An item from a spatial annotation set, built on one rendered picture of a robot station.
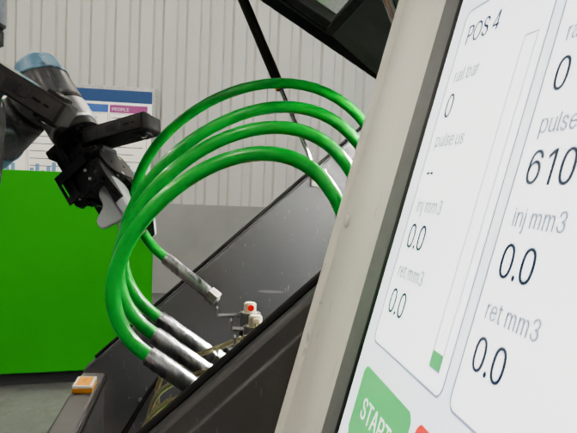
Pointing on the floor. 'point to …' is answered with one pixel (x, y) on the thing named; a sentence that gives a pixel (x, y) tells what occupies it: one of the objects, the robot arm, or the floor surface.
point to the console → (360, 216)
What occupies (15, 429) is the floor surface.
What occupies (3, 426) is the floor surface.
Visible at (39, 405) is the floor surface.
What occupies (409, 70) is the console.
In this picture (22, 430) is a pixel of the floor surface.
